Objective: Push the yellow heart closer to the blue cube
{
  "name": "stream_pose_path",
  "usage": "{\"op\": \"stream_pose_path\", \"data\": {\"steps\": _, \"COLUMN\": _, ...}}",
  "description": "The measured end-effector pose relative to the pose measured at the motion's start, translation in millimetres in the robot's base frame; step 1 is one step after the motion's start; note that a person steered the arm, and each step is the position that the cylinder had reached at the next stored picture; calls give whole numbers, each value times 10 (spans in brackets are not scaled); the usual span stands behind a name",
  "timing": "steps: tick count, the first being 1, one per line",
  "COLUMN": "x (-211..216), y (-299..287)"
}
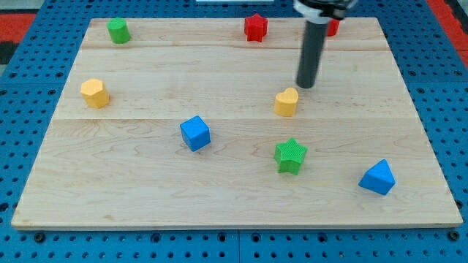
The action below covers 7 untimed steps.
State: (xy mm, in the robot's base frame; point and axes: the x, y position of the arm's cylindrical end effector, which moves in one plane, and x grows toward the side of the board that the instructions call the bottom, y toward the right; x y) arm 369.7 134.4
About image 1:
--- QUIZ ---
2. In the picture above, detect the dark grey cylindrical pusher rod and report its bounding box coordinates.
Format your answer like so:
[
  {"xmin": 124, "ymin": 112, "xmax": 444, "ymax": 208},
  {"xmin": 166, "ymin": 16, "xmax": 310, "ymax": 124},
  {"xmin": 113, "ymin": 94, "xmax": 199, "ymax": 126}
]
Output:
[{"xmin": 296, "ymin": 21, "xmax": 328, "ymax": 88}]

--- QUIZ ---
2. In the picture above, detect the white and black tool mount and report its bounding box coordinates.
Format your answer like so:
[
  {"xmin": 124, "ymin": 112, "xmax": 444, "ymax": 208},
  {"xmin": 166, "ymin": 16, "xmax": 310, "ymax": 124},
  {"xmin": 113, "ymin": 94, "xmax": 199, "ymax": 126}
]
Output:
[{"xmin": 293, "ymin": 0, "xmax": 358, "ymax": 24}]

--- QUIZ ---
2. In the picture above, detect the yellow heart block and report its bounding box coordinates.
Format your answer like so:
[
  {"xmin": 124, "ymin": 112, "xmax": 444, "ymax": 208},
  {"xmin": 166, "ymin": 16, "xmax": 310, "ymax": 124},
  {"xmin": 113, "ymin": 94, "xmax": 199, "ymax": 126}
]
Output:
[{"xmin": 273, "ymin": 87, "xmax": 299, "ymax": 117}]

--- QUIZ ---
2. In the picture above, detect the blue cube block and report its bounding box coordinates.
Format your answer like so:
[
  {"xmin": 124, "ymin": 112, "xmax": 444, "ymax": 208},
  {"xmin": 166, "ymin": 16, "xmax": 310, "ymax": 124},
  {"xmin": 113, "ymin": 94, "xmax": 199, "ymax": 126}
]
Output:
[{"xmin": 180, "ymin": 115, "xmax": 211, "ymax": 152}]

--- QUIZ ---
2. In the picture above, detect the red block behind rod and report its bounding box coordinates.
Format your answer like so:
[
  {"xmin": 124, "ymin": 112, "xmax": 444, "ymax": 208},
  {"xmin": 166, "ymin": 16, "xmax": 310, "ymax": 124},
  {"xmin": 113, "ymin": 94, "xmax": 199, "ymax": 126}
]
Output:
[{"xmin": 327, "ymin": 19, "xmax": 340, "ymax": 37}]

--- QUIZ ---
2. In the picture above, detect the red star block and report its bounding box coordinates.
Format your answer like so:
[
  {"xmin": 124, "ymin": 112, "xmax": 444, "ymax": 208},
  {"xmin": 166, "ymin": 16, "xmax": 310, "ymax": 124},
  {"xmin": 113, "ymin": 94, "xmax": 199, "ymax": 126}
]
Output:
[{"xmin": 244, "ymin": 13, "xmax": 268, "ymax": 42}]

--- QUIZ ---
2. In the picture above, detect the green star block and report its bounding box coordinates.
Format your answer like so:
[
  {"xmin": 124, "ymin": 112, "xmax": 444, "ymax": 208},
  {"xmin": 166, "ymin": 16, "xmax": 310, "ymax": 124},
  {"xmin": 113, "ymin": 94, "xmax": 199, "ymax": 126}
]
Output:
[{"xmin": 274, "ymin": 137, "xmax": 308, "ymax": 175}]

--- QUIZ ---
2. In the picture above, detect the light wooden board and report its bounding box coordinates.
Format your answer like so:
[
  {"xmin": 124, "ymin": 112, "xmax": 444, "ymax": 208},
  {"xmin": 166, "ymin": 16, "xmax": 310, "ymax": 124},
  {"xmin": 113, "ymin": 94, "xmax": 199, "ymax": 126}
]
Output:
[{"xmin": 11, "ymin": 18, "xmax": 463, "ymax": 231}]

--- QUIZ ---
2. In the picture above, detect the blue triangular prism block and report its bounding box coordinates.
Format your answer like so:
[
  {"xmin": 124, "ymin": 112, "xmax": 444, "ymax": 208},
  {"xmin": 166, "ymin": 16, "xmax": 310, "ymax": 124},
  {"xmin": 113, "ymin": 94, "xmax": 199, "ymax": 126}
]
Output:
[{"xmin": 358, "ymin": 159, "xmax": 396, "ymax": 195}]

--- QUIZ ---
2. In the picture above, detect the green cylinder block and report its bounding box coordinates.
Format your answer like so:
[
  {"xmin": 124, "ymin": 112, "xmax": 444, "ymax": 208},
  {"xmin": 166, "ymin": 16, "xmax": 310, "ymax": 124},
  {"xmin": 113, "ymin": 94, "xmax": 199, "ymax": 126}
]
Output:
[{"xmin": 106, "ymin": 18, "xmax": 131, "ymax": 44}]

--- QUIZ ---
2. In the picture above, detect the yellow hexagonal block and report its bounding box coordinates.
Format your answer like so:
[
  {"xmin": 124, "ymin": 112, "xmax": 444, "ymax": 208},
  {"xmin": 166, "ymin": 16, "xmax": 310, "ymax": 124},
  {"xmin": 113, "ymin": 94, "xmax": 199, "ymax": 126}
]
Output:
[{"xmin": 80, "ymin": 78, "xmax": 110, "ymax": 109}]

